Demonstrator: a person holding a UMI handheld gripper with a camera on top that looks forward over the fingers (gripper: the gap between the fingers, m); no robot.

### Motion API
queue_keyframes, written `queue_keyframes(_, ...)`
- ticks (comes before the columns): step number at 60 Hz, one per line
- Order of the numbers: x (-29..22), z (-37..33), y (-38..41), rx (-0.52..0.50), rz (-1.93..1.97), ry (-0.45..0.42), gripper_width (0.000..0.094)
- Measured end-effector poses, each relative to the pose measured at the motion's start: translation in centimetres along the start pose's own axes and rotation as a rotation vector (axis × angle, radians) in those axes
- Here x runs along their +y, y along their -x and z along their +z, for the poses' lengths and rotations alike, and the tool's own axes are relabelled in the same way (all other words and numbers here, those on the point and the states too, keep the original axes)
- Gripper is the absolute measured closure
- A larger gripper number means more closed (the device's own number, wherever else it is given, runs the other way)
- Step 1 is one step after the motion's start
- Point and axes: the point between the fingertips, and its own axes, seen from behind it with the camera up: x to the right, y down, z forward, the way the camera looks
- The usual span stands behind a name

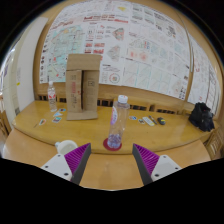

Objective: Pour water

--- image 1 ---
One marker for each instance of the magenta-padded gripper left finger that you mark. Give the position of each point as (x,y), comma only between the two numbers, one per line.
(58,166)

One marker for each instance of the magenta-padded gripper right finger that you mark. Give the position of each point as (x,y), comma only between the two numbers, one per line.
(165,166)

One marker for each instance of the clear white-capped water bottle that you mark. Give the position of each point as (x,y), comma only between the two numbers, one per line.
(117,123)

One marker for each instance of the small red-labelled water bottle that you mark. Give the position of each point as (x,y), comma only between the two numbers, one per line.
(52,98)

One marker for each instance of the small black oval object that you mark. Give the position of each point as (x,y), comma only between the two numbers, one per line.
(161,120)

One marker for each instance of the small colourful sticker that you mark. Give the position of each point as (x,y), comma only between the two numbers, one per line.
(56,119)
(62,109)
(42,122)
(132,117)

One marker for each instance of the white marker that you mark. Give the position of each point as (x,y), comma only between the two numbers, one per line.
(148,120)

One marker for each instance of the wooden chair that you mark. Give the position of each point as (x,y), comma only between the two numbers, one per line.
(3,123)
(215,141)

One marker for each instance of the black bag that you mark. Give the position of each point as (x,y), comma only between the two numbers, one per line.
(200,116)

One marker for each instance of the row of wooden chairs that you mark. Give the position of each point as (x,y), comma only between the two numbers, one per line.
(140,105)

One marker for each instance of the brown cardboard box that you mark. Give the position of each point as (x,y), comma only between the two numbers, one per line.
(81,86)

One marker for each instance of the white standing air conditioner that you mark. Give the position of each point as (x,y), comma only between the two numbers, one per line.
(30,66)

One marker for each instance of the wall poster with diagrams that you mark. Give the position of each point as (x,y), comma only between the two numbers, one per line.
(203,76)

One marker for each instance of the large wall poster with map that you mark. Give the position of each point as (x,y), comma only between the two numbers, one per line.
(133,43)

